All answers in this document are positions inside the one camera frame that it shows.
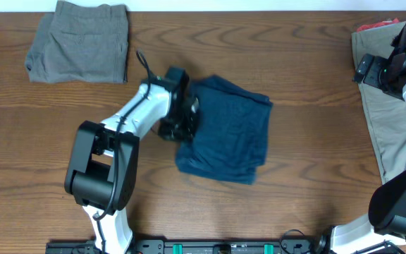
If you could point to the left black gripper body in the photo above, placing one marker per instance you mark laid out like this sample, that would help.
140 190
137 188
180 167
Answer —
187 118

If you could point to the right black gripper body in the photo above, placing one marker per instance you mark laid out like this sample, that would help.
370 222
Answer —
367 69

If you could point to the navy blue shorts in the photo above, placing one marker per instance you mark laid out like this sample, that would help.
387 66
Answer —
232 135

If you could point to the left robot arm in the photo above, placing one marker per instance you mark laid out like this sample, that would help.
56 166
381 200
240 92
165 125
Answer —
102 170

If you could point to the red garment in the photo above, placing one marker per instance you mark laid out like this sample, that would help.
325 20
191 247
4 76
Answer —
377 25

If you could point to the khaki beige shorts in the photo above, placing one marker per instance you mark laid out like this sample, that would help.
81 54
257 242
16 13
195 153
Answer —
385 115

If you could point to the folded grey shorts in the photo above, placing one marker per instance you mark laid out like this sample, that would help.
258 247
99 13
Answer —
80 43

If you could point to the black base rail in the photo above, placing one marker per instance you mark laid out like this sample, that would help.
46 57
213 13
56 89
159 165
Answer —
287 245

